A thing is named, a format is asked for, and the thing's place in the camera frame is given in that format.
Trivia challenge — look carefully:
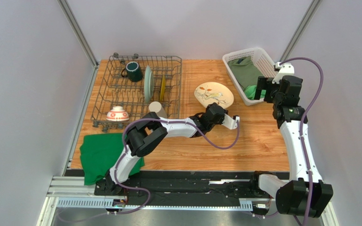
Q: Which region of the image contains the beige cup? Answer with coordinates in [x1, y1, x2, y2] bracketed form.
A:
[148, 101, 168, 118]

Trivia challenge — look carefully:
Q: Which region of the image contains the dark green mug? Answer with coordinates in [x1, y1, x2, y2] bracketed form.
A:
[121, 61, 143, 82]

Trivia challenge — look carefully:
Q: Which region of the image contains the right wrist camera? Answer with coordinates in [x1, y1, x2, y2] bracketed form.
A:
[272, 62, 295, 84]

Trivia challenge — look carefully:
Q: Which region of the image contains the yellow patterned plate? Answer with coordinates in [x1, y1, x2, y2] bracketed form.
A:
[159, 75, 166, 102]

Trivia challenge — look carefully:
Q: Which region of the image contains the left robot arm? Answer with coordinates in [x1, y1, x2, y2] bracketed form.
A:
[94, 103, 239, 196]

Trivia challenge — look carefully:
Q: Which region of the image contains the light blue flower plate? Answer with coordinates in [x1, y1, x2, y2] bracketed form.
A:
[144, 65, 154, 103]

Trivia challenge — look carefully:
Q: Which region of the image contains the white plastic basket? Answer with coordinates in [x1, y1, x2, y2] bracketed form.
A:
[222, 47, 276, 106]

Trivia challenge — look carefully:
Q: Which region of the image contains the olive green folded cloth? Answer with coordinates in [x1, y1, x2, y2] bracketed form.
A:
[227, 56, 263, 90]

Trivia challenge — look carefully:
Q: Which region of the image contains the aluminium frame post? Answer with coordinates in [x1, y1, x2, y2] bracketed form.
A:
[57, 0, 99, 68]
[280, 0, 322, 61]

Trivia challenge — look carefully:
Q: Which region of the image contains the dark green cloth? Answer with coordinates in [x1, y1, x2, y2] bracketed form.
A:
[79, 133, 145, 186]

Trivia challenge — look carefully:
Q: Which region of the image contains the red white patterned bowl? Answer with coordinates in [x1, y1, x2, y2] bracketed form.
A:
[106, 106, 130, 121]

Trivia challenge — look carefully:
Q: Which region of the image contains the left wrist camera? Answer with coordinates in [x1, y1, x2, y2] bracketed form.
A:
[221, 114, 240, 130]

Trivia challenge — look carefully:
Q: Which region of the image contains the left aluminium frame post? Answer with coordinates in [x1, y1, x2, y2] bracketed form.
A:
[57, 0, 99, 68]

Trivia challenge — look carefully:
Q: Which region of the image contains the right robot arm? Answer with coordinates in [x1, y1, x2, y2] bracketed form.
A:
[252, 75, 334, 218]

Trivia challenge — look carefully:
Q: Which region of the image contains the bright green microfiber towel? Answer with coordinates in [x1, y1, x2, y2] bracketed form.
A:
[244, 85, 266, 100]

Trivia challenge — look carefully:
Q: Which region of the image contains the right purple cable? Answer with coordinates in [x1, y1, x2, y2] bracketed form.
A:
[251, 57, 324, 226]

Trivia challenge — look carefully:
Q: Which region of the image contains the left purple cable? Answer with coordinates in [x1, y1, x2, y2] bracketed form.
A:
[55, 116, 241, 220]

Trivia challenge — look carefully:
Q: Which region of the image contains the purple cable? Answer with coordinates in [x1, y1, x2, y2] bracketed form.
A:
[251, 57, 324, 226]
[55, 116, 241, 220]

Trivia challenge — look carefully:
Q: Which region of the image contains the cream bird plate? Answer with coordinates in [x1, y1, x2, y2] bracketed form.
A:
[194, 82, 234, 109]

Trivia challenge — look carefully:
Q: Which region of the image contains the grey wire dish rack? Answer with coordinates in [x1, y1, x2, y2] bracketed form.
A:
[91, 53, 182, 133]

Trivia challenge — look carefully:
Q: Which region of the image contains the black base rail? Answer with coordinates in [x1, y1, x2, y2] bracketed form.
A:
[93, 170, 291, 209]

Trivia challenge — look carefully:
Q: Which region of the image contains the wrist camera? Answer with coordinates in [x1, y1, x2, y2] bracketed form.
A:
[221, 114, 240, 130]
[272, 62, 295, 84]

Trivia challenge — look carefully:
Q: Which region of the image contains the right aluminium frame post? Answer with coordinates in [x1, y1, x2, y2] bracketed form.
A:
[280, 0, 322, 61]

